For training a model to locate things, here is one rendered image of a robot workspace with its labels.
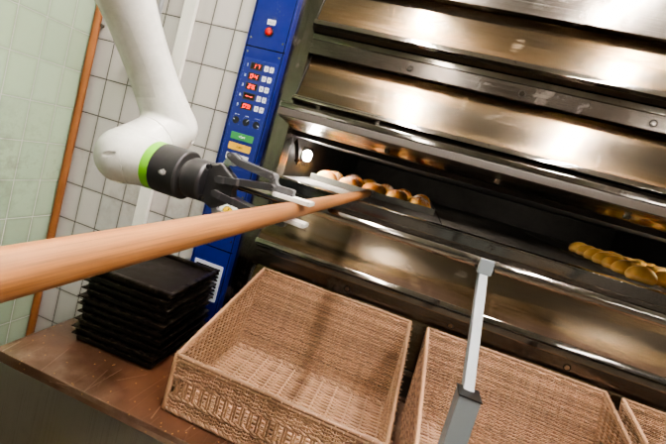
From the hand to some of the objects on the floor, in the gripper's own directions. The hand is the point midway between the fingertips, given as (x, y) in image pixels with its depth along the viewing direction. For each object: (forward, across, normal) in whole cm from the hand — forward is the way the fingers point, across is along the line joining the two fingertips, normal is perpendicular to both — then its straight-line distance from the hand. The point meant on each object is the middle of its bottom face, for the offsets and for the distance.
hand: (290, 209), depth 67 cm
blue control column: (-45, +120, -162) cm, 207 cm away
